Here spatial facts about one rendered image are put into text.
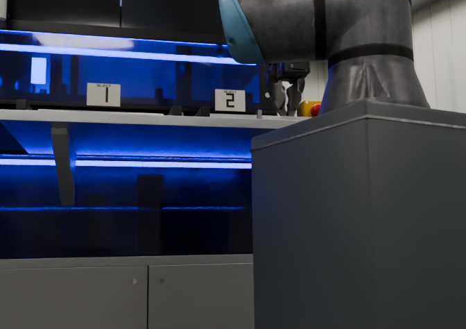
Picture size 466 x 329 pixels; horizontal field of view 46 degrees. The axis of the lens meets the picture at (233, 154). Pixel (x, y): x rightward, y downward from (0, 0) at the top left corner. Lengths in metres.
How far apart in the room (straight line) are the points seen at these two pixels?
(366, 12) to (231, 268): 0.89
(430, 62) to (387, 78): 4.27
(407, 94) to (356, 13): 0.13
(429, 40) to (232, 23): 4.34
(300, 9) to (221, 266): 0.86
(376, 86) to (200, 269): 0.86
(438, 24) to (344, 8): 4.27
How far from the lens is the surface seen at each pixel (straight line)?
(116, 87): 1.48
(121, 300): 1.43
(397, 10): 0.77
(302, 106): 1.57
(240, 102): 1.51
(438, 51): 4.95
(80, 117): 1.05
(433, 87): 4.92
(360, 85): 0.72
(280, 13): 0.75
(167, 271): 1.43
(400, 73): 0.73
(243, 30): 0.76
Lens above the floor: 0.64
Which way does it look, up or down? 9 degrees up
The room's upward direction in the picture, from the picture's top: 1 degrees counter-clockwise
